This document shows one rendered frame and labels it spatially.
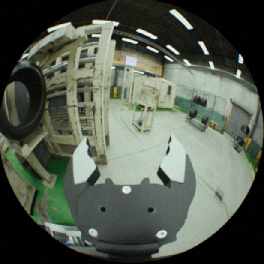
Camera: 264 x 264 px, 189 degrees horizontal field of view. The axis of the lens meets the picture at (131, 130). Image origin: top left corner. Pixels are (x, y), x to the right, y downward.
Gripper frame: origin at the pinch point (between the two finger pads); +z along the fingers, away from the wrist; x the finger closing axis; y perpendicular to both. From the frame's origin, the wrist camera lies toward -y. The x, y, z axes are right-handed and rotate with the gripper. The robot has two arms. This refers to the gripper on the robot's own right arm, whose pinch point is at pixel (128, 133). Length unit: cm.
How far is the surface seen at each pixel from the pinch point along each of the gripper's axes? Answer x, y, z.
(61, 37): -50, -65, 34
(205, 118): 354, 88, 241
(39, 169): -122, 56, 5
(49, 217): -107, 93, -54
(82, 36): -36, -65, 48
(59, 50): -61, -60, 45
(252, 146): 1133, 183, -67
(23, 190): -140, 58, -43
